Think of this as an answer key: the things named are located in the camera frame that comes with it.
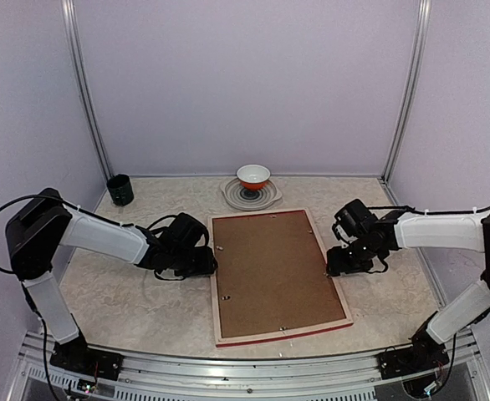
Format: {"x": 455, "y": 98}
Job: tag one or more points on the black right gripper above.
{"x": 338, "y": 265}

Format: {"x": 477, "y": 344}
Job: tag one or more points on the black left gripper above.
{"x": 206, "y": 266}

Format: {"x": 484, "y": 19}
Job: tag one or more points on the brown backing board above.
{"x": 274, "y": 271}

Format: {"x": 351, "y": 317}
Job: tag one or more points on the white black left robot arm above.
{"x": 47, "y": 223}

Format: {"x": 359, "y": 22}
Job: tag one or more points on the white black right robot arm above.
{"x": 365, "y": 238}

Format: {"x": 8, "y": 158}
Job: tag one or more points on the grey striped plate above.
{"x": 243, "y": 199}

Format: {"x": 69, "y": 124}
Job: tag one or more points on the orange white bowl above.
{"x": 253, "y": 177}

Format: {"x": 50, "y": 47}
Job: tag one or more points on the dark green mug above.
{"x": 120, "y": 189}

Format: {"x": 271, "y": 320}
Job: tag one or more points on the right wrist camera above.
{"x": 340, "y": 233}

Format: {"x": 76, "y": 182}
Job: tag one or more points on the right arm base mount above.
{"x": 395, "y": 363}

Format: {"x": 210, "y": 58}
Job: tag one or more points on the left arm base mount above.
{"x": 88, "y": 361}

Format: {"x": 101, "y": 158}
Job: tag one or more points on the right aluminium post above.
{"x": 409, "y": 93}

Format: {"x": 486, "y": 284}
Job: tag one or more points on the aluminium post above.
{"x": 73, "y": 39}
{"x": 409, "y": 93}

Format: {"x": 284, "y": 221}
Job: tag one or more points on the left aluminium post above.
{"x": 73, "y": 39}

